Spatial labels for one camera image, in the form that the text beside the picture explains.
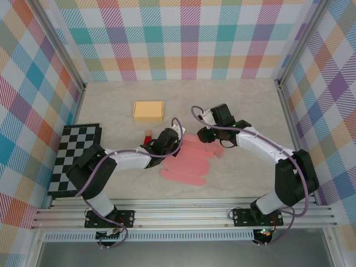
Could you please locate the pink paper box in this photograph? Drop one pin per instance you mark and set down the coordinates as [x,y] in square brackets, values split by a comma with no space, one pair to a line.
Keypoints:
[189,167]

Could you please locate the yellow paper box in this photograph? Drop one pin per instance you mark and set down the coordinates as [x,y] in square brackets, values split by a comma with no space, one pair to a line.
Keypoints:
[148,111]

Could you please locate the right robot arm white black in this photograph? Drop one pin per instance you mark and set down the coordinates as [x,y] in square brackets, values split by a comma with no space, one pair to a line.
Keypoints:
[258,142]

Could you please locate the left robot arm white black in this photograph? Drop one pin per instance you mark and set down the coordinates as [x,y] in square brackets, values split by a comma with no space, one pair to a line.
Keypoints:
[130,160]

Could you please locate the red block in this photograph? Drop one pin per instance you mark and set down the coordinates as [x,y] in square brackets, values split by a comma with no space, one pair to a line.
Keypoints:
[147,140]

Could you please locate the black and white checkerboard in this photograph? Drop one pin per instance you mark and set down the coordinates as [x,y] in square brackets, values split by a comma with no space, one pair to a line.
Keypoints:
[75,136]

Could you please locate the small circuit board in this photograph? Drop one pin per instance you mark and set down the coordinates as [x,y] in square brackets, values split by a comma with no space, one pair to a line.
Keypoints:
[111,235]
[265,232]

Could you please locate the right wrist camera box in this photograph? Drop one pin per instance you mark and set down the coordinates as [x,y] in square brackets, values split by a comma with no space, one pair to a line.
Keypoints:
[207,115]

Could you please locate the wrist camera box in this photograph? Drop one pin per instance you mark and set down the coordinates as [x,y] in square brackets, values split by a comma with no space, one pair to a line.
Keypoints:
[207,115]
[178,128]

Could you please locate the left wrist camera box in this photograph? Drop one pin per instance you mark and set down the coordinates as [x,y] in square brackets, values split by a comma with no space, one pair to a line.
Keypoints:
[178,128]

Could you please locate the aluminium side rail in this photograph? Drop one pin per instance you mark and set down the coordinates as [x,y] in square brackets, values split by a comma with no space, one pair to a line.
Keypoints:
[290,125]
[77,108]

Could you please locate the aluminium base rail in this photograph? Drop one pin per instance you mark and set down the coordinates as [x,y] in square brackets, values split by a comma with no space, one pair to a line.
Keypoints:
[180,214]

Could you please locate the aluminium frame post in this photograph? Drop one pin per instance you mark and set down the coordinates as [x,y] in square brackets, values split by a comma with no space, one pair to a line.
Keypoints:
[58,44]
[300,41]

